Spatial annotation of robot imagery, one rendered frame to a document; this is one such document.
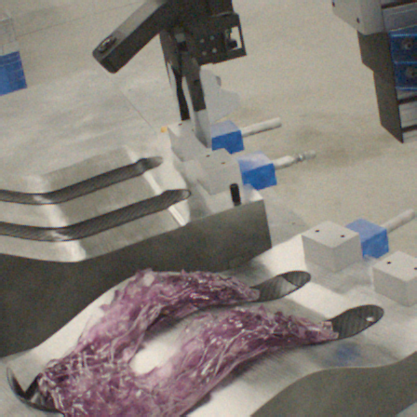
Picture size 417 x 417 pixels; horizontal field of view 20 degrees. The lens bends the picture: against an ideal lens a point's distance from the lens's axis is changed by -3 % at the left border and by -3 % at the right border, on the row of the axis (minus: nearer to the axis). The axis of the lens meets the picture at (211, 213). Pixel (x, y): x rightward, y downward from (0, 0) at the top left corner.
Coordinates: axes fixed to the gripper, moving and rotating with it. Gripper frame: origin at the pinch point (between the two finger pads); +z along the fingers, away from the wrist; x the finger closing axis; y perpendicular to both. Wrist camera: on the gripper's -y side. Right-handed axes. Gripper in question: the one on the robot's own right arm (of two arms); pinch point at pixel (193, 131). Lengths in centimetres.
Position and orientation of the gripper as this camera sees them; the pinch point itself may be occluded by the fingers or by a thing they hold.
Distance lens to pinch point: 139.2
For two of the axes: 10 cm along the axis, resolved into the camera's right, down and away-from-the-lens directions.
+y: 9.3, -2.9, 2.0
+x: -3.0, -3.7, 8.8
